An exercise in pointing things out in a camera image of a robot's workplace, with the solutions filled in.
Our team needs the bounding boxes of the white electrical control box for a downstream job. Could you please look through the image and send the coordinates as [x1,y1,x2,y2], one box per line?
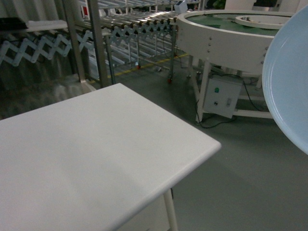
[203,75,243,118]

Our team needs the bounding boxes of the metal shelf upright posts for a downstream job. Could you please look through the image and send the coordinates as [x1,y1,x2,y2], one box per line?
[61,0,116,88]

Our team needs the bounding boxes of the round white rotary table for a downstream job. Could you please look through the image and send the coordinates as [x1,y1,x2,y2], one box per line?
[177,10,292,122]

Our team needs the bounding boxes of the expandable roller conveyor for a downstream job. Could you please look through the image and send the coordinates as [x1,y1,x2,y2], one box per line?
[0,0,179,89]

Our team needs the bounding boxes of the light blue oval tray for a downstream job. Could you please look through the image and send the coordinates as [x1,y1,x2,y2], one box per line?
[262,7,308,153]

